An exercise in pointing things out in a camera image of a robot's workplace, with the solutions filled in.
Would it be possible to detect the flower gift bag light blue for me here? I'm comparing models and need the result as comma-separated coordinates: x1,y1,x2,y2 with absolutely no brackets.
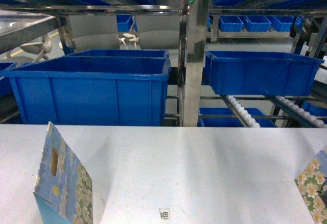
33,122,93,223

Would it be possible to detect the blue bin right on rollers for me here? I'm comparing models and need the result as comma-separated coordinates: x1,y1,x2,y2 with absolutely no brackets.
205,51,324,96

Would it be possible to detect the large blue bin left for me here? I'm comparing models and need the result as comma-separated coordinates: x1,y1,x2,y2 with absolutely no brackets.
2,56,171,126

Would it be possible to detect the small QR code sticker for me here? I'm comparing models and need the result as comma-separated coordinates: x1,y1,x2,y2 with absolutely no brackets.
159,208,170,220

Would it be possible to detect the steel rack upright post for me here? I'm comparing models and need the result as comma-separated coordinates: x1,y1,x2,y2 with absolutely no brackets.
183,0,209,127

